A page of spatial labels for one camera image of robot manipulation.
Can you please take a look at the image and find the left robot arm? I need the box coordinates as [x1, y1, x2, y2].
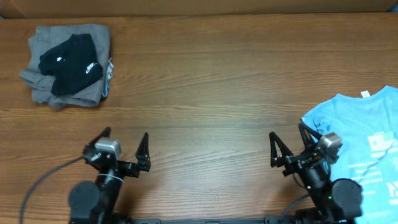
[68, 127, 151, 224]

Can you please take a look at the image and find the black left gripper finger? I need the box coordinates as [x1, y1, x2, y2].
[89, 126, 111, 146]
[136, 133, 151, 172]

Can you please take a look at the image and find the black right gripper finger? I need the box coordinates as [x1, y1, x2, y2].
[298, 122, 322, 149]
[269, 132, 293, 167]

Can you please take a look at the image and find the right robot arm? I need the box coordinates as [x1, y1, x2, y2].
[269, 122, 363, 223]

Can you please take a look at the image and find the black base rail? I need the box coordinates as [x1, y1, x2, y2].
[128, 215, 301, 224]

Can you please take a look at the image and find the grey folded garment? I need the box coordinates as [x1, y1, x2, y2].
[20, 24, 110, 110]

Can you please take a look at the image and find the light blue folded garment edge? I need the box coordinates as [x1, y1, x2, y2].
[102, 58, 114, 98]

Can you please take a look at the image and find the light blue printed t-shirt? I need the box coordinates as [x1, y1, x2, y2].
[302, 86, 397, 223]

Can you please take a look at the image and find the black folded Nike garment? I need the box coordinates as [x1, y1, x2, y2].
[38, 34, 103, 96]

